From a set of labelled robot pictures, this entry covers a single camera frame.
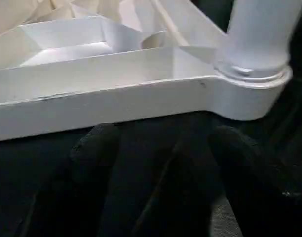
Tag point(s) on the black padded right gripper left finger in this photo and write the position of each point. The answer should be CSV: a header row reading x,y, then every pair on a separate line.
x,y
74,187

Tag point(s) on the white plastic table leg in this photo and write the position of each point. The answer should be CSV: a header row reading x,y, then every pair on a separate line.
x,y
257,37

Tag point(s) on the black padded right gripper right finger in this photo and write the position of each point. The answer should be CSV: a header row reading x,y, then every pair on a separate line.
x,y
259,187

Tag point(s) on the white plastic table top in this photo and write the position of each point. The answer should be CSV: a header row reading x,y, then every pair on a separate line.
x,y
116,74

